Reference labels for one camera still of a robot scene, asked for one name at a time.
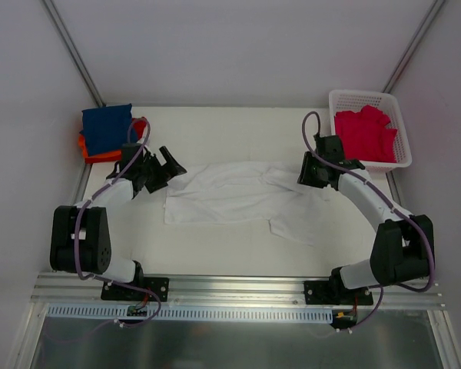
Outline white t shirt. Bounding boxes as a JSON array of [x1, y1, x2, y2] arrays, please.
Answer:
[[164, 161, 333, 246]]

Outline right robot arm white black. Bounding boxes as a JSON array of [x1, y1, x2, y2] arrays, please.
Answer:
[[297, 134, 435, 304]]

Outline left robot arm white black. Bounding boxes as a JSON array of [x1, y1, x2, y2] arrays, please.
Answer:
[[49, 143, 187, 300]]

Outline folded orange t shirt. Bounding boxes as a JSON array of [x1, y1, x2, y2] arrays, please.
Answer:
[[78, 134, 121, 164]]

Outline folded red t shirt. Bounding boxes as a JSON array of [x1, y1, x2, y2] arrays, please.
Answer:
[[85, 116, 148, 165]]

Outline folded blue t shirt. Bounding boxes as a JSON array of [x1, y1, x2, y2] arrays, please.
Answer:
[[81, 104, 138, 155]]

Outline crumpled pink t shirt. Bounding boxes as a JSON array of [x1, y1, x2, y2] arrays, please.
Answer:
[[334, 105, 398, 163]]

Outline white plastic basket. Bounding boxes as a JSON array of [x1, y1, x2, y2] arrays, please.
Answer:
[[329, 89, 412, 173]]

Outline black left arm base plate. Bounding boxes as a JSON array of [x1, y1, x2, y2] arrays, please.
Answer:
[[101, 277, 170, 303]]

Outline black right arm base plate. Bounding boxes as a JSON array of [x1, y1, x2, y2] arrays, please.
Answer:
[[303, 280, 373, 306]]

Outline right aluminium frame post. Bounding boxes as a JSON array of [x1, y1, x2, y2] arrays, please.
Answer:
[[382, 0, 447, 94]]

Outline aluminium frame post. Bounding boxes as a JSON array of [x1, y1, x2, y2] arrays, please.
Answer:
[[382, 0, 447, 94], [39, 0, 105, 108]]

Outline aluminium mounting rail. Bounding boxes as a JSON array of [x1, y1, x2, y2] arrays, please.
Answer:
[[31, 272, 447, 311]]

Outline left aluminium frame post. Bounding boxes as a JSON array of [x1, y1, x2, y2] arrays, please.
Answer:
[[39, 0, 105, 108]]

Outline white slotted cable duct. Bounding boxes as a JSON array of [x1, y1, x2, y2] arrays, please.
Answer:
[[46, 304, 333, 324]]

